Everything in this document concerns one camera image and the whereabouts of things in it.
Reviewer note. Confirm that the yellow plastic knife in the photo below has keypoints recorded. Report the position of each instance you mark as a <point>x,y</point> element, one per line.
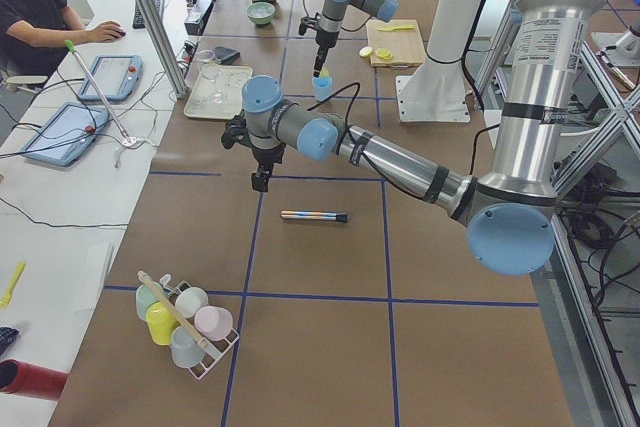
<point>395,28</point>

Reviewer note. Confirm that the lemon slice off board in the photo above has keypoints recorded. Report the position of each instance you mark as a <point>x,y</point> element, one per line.
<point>365,51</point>

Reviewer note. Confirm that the wooden rack handle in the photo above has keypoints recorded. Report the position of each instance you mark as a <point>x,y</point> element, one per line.
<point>147,280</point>

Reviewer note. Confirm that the wooden cutting board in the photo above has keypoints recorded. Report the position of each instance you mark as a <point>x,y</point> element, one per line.
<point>407,46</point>

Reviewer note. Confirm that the person in black shirt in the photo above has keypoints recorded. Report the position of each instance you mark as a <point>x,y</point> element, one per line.
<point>33,34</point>

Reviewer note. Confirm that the blue teach pendant near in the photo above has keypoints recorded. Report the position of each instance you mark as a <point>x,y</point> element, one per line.
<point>66,135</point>

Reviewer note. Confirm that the pink cup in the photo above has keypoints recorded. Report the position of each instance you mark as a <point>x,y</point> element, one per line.
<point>214,322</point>

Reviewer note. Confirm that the metal rod with green tip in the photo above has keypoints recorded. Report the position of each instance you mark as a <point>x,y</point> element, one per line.
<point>90,91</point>

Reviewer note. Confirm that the clear glass on tray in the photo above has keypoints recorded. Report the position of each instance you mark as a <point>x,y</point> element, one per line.
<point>208,65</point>

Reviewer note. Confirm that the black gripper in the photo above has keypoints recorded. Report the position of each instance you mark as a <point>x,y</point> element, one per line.
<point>322,40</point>
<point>265,155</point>

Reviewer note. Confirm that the pale grey cup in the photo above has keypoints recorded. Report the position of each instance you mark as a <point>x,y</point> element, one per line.
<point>184,350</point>

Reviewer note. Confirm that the aluminium frame post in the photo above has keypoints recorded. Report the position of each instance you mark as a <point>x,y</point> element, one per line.
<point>160,40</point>

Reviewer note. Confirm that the blue teach pendant far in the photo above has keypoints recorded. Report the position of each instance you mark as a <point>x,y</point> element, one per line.
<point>117,75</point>

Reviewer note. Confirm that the blue teach pendant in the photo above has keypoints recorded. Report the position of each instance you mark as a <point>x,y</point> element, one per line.
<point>117,75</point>
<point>66,135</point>

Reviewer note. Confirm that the red cylinder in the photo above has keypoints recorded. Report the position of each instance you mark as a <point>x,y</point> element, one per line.
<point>29,380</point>

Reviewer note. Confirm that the light blue cup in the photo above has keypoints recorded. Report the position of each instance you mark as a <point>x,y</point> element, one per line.
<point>322,87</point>

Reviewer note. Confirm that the person's right hand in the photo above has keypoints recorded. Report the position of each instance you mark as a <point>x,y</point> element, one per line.
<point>108,31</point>

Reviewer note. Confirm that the mint green cup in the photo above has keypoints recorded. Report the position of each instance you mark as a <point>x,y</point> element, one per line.
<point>144,299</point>

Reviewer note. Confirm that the white wire cup rack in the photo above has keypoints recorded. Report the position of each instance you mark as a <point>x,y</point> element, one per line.
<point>216,350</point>

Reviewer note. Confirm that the cream tray with bear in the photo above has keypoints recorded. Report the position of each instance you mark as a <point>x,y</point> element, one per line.
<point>199,105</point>

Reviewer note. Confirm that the yellow cup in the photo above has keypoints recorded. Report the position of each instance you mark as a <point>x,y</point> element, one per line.
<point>161,323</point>

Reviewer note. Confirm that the white cup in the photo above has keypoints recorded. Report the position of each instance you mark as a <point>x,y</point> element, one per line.
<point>190,301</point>

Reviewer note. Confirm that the yellow spatula on desk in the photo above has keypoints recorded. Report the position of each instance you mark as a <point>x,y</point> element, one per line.
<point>14,279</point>

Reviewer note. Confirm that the dark grey cloth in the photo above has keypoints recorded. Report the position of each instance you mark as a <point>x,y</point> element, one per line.
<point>225,56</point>

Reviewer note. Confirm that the lemon slice on board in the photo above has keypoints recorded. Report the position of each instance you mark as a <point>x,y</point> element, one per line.
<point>384,54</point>

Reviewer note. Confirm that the green bowl of ice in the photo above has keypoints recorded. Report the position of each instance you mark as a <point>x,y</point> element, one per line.
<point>260,13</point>

